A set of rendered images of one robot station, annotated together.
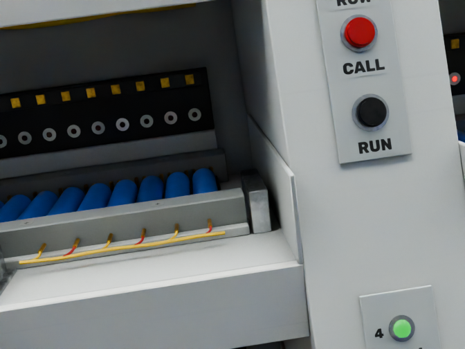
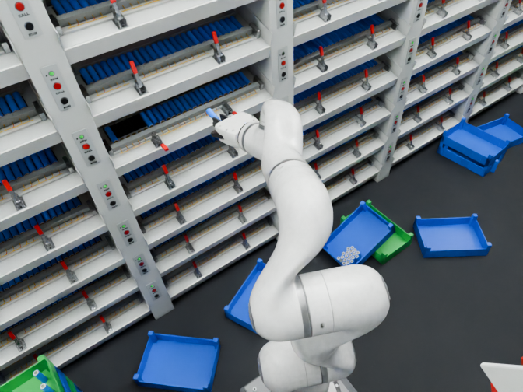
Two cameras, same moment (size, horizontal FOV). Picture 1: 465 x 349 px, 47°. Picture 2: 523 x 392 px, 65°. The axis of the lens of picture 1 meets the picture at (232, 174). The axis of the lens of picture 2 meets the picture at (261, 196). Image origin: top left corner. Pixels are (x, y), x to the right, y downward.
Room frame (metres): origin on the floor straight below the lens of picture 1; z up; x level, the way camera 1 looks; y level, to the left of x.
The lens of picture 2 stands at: (-0.80, 0.65, 1.70)
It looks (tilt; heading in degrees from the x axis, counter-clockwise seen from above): 46 degrees down; 331
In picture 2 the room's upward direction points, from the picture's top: 5 degrees counter-clockwise
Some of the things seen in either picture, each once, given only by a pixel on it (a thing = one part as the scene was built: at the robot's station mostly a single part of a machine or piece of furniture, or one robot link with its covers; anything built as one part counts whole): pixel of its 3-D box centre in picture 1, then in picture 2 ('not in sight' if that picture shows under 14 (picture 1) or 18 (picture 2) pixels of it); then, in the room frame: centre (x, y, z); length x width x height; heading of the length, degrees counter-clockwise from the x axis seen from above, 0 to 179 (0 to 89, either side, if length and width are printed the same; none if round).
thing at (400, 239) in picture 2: not in sight; (375, 230); (0.05, -0.45, 0.04); 0.30 x 0.20 x 0.08; 3
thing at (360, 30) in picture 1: (358, 34); not in sight; (0.29, -0.08, 0.98); 0.02 x 0.01 x 0.02; 93
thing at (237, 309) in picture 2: not in sight; (261, 295); (0.07, 0.22, 0.04); 0.30 x 0.20 x 0.08; 117
